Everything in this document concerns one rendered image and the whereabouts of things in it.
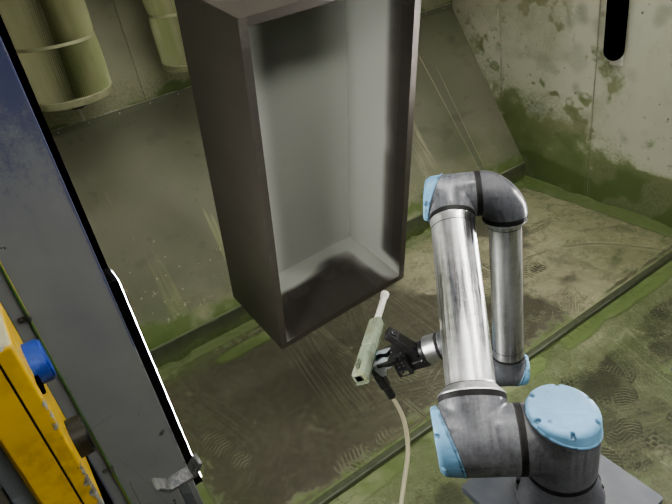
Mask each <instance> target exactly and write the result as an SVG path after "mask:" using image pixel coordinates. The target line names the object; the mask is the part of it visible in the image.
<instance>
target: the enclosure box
mask: <svg viewBox="0 0 672 504"><path fill-rule="evenodd" d="M174 1H175V6H176V11H177V16H178V21H179V26H180V31H181V36H182V41H183V46H184V51H185V56H186V61H187V66H188V71H189V76H190V81H191V87H192V92H193V97H194V102H195V107H196V112H197V117H198V122H199V127H200V132H201V137H202V142H203V147H204V152H205V157H206V162H207V167H208V172H209V177H210V182H211V187H212V192H213V197H214V202H215V207H216V212H217V217H218V222H219V227H220V232H221V237H222V242H223V247H224V252H225V257H226V262H227V267H228V272H229V277H230V282H231V287H232V292H233V297H234V298H235V299H236V300H237V301H238V302H239V303H240V304H241V305H242V307H243V308H244V309H245V310H246V311H247V312H248V313H249V314H250V315H251V316H252V317H253V319H254V320H255V321H256V322H257V323H258V324H259V325H260V326H261V327H262V328H263V329H264V330H265V332H266V333H267V334H268V335H269V336H270V337H271V338H272V339H273V340H274V341H275V342H276V343H277V345H278V346H279V347H280V348H281V349H282V350H283V349H284V348H286V347H288V346H289V345H291V344H293V343H294V342H296V341H298V340H299V339H301V338H303V337H305V336H306V335H308V334H310V333H311V332H313V331H315V330H316V329H318V328H320V327H321V326H323V325H325V324H326V323H328V322H330V321H331V320H333V319H335V318H336V317H338V316H340V315H342V314H343V313H345V312H347V311H348V310H350V309H352V308H353V307H355V306H357V305H358V304H360V303H362V302H363V301H365V300H367V299H368V298H370V297H372V296H373V295H375V294H377V293H378V292H380V291H382V290H384V289H385V288H387V287H389V286H390V285H392V284H394V283H395V282H397V281H399V280H400V279H402V278H403V277H404V261H405V246H406V230H407V215H408V199H409V183H410V168H411V152H412V136H413V121H414V105H415V90H416V74H417V58H418V43H419V27H420V12H421V0H174Z"/></svg>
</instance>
